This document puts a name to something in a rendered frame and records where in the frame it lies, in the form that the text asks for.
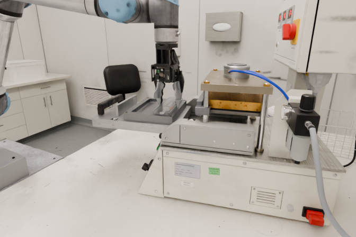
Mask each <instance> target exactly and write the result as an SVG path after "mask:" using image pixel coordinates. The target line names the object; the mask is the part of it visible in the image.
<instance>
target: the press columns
mask: <svg viewBox="0 0 356 237"><path fill-rule="evenodd" d="M268 100H269V95H266V94H262V102H261V111H260V120H259V130H258V135H257V145H256V147H255V151H257V152H263V151H264V148H263V139H264V131H265V123H266V114H267V109H268ZM203 107H205V108H206V107H209V91H203ZM250 120H256V117H255V116H251V117H250ZM202 121H203V122H204V123H207V122H208V115H203V117H202Z"/></svg>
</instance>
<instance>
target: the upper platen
mask: <svg viewBox="0 0 356 237"><path fill-rule="evenodd" d="M261 102H262V94H248V93H229V92H211V91H209V106H210V113H218V114H230V115H244V116H257V117H260V111H261Z"/></svg>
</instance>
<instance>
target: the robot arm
mask: <svg viewBox="0 0 356 237"><path fill-rule="evenodd" d="M32 4H35V5H41V6H46V7H52V8H57V9H60V10H66V11H71V12H76V13H82V14H87V15H93V16H98V17H102V18H106V19H111V20H114V21H116V22H117V23H124V24H128V23H154V41H155V42H156V44H155V48H156V63H155V64H153V65H151V74H152V81H153V82H154V84H155V87H156V88H155V92H154V98H156V99H157V102H158V104H159V105H160V104H161V103H162V101H163V98H162V96H163V89H164V88H165V83H174V84H173V85H172V86H173V89H174V91H175V93H174V96H175V99H176V108H178V106H179V104H180V102H181V99H182V94H183V88H184V76H183V74H182V70H181V71H180V66H179V65H180V62H179V60H178V57H177V55H176V52H175V50H174V49H172V48H178V43H177V42H178V41H179V35H180V32H179V0H0V116H1V115H3V114H4V113H6V112H7V111H8V109H9V107H10V104H11V100H10V97H8V93H7V92H6V88H5V87H4V86H3V85H2V81H3V76H4V71H5V66H6V62H7V56H8V52H9V48H10V43H11V38H12V33H13V29H14V23H15V21H16V20H18V19H20V18H22V14H23V10H24V8H27V7H29V6H31V5H32ZM155 69H156V74H155ZM153 70H154V77H153Z"/></svg>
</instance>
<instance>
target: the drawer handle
mask: <svg viewBox="0 0 356 237"><path fill-rule="evenodd" d="M122 101H123V97H122V94H117V95H115V96H113V97H111V98H109V99H107V100H105V101H102V102H100V103H98V105H97V112H98V115H103V114H104V109H106V108H108V107H110V106H111V105H113V104H115V103H117V102H118V103H120V102H122Z"/></svg>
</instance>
